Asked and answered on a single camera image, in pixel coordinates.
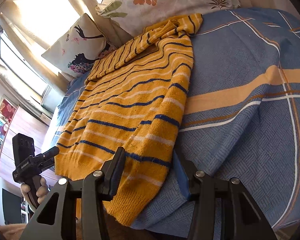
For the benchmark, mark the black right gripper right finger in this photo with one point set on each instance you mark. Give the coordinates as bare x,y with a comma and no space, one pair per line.
241,217

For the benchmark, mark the window with frame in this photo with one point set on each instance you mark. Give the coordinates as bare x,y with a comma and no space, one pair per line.
21,68

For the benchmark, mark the beige sheer curtain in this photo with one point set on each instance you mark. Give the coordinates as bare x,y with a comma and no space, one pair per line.
35,25

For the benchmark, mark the white floral leaf pillow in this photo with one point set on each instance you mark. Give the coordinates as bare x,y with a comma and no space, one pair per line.
134,15

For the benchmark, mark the white cushion with lady print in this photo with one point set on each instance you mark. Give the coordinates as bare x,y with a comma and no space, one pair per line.
77,50

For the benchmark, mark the person's left hand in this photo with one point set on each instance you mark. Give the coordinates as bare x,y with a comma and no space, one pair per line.
40,193

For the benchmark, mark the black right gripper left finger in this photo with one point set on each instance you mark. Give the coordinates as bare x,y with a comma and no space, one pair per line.
55,218

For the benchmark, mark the wooden wardrobe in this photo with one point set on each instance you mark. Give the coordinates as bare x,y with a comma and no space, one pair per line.
32,134

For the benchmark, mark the floral wall pictures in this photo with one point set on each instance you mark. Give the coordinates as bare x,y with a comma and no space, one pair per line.
7,110

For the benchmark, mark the yellow striped knit sweater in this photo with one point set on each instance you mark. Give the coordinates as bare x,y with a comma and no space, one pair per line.
134,98

